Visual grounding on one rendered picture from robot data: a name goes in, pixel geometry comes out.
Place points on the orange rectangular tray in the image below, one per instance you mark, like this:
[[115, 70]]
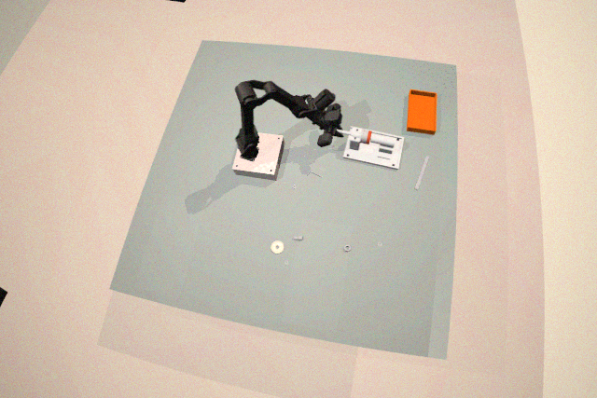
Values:
[[422, 111]]

